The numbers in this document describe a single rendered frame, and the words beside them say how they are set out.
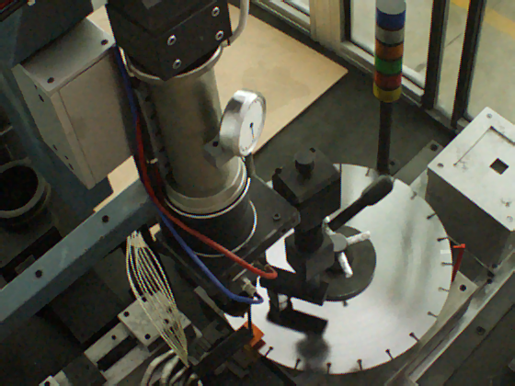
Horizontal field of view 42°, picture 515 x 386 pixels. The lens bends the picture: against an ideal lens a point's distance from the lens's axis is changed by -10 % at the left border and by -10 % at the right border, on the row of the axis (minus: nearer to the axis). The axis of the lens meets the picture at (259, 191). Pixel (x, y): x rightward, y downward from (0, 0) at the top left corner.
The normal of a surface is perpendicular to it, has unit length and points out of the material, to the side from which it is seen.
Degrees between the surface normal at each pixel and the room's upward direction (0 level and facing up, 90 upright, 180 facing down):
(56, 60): 0
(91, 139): 90
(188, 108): 90
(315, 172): 0
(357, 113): 0
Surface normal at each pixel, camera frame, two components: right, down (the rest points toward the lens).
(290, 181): -0.08, -0.57
